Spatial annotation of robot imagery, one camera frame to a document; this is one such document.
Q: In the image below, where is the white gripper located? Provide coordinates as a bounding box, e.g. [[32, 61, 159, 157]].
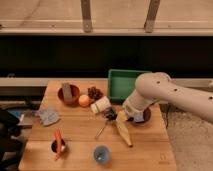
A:
[[123, 99, 146, 122]]

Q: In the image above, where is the black brush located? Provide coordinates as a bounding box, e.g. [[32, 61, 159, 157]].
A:
[[103, 108, 117, 121]]

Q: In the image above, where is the white plastic cup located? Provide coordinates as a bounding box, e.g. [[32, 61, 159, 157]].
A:
[[91, 96, 111, 114]]

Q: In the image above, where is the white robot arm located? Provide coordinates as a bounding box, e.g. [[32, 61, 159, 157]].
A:
[[123, 72, 213, 123]]

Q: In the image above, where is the blue glass cup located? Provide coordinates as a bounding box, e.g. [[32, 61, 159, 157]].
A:
[[93, 145, 110, 165]]

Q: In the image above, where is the yellow banana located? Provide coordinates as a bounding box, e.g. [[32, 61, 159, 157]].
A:
[[116, 111, 133, 147]]

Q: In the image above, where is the green plastic tray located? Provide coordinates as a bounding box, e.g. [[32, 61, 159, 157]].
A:
[[108, 69, 144, 103]]

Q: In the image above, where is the metal spoon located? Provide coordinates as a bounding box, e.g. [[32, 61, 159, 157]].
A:
[[94, 121, 110, 140]]

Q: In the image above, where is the dark grape bunch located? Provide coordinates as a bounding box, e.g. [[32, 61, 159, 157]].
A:
[[88, 86, 103, 100]]

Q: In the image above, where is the orange fruit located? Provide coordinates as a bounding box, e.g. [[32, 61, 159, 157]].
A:
[[78, 94, 90, 107]]

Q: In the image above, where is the brown bowl left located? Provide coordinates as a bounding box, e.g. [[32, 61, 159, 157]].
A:
[[57, 84, 80, 106]]

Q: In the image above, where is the grey sponge block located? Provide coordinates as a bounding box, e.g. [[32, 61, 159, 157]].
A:
[[62, 83, 72, 102]]

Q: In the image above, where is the orange carrot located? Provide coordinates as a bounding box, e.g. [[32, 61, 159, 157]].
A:
[[54, 129, 62, 161]]

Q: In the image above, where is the grey blue cloth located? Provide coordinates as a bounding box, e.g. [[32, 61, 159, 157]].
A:
[[36, 108, 60, 126]]

